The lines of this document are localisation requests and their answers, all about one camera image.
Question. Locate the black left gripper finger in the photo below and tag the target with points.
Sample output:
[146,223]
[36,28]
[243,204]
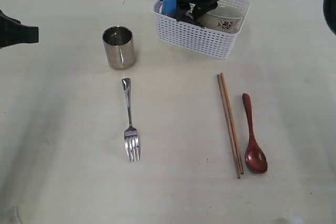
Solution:
[13,32]

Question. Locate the floral ceramic bowl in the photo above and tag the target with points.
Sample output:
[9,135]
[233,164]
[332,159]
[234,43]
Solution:
[223,18]

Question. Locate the white perforated plastic basket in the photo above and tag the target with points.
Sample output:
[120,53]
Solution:
[213,43]

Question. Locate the wooden chopstick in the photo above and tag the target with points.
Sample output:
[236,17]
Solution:
[229,127]
[233,126]

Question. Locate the shiny steel cup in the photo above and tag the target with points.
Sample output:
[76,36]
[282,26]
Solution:
[119,47]

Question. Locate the silver metal fork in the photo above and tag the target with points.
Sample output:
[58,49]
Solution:
[131,137]

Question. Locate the brown wooden spoon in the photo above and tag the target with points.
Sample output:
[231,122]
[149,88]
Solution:
[254,156]

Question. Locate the dark flat plate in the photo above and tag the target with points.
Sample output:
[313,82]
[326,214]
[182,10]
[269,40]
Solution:
[190,20]

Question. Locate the blue snack packet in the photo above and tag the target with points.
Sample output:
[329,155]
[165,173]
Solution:
[169,8]

